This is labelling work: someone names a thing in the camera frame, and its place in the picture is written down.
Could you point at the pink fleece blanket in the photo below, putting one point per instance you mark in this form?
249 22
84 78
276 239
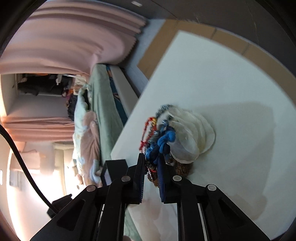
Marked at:
87 149

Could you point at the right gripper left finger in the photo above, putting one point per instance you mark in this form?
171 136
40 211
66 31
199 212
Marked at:
122 192

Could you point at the pink curtain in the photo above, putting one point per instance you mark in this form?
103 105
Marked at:
71 37

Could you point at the black jewelry box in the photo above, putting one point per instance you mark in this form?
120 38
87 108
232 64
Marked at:
112 170

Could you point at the flat brown cardboard sheet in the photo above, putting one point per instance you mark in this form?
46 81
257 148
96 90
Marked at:
216 36

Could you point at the pale green pillow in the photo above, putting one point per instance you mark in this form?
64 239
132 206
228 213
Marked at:
81 108

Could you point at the green bed mattress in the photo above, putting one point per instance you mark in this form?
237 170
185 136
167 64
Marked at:
112 98

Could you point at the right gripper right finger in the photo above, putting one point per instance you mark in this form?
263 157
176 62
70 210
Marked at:
188 197

